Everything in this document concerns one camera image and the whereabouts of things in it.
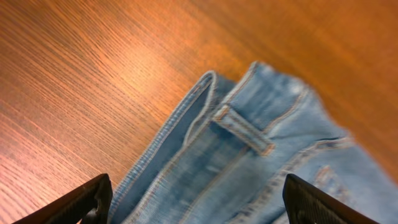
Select light blue denim jeans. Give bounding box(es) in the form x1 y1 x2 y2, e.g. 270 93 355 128
108 62 397 223

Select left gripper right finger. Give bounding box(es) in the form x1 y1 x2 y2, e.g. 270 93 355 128
282 174 377 224

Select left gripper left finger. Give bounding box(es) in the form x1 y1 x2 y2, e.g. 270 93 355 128
14 174 113 224

